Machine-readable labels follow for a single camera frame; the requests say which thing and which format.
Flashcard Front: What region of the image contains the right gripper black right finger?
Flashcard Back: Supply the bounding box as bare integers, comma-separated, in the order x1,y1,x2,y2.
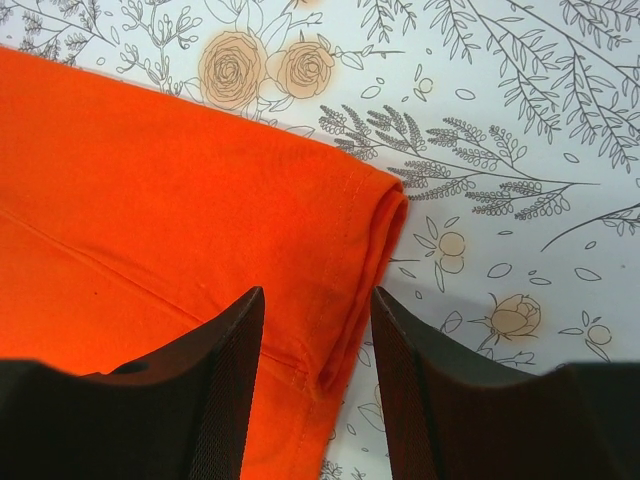
371,288,639,479

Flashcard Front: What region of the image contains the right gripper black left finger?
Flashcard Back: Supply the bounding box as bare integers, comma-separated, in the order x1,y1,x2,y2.
1,287,264,479

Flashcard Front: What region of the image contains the floral patterned table mat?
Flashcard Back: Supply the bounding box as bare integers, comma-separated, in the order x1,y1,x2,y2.
1,1,639,479

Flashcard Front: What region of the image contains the orange t shirt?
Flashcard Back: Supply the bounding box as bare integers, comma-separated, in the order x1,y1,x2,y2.
1,49,408,479

